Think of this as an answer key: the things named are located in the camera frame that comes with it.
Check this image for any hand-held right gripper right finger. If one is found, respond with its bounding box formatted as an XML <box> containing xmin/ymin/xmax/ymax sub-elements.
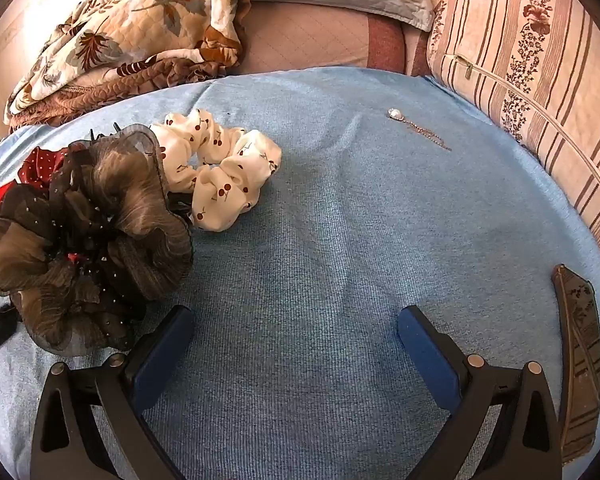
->
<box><xmin>397</xmin><ymin>305</ymin><xmax>563</xmax><ymax>480</ymax></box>

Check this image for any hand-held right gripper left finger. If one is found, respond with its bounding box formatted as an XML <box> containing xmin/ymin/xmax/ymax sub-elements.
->
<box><xmin>30</xmin><ymin>305</ymin><xmax>196</xmax><ymax>480</ymax></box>

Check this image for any brown organza scrunchie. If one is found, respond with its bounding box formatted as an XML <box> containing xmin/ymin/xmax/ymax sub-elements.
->
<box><xmin>0</xmin><ymin>122</ymin><xmax>196</xmax><ymax>353</ymax></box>

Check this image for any white cherry print scrunchie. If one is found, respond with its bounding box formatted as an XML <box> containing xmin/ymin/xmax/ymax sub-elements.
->
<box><xmin>150</xmin><ymin>107</ymin><xmax>283</xmax><ymax>233</ymax></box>

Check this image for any red polka dot scrunchie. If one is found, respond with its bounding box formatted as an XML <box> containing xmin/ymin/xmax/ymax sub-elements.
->
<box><xmin>17</xmin><ymin>146</ymin><xmax>76</xmax><ymax>191</ymax></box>

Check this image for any pearl pendant necklace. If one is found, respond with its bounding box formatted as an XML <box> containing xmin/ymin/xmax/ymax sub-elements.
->
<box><xmin>387</xmin><ymin>107</ymin><xmax>453</xmax><ymax>152</ymax></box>

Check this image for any brown patterned hair clip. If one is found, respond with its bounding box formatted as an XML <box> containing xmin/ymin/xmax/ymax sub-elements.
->
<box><xmin>551</xmin><ymin>263</ymin><xmax>600</xmax><ymax>466</ymax></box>

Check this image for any light blue cloth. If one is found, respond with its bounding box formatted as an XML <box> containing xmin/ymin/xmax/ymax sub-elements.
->
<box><xmin>0</xmin><ymin>67</ymin><xmax>600</xmax><ymax>480</ymax></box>

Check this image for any black hair claw clip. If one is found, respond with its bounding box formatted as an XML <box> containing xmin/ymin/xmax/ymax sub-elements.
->
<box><xmin>87</xmin><ymin>120</ymin><xmax>118</xmax><ymax>142</ymax></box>

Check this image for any brown fuzzy blanket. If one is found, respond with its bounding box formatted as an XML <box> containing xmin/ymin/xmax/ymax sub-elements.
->
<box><xmin>7</xmin><ymin>55</ymin><xmax>243</xmax><ymax>133</ymax></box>

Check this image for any striped floral pillow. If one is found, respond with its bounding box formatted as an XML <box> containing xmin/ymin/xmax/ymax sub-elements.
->
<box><xmin>425</xmin><ymin>0</ymin><xmax>600</xmax><ymax>306</ymax></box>

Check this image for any floral leaf quilt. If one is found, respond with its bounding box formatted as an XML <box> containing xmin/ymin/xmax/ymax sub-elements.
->
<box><xmin>5</xmin><ymin>0</ymin><xmax>253</xmax><ymax>116</ymax></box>

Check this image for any pink quilted bedsheet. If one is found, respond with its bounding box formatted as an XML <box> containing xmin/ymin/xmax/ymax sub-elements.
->
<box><xmin>242</xmin><ymin>2</ymin><xmax>431</xmax><ymax>76</ymax></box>

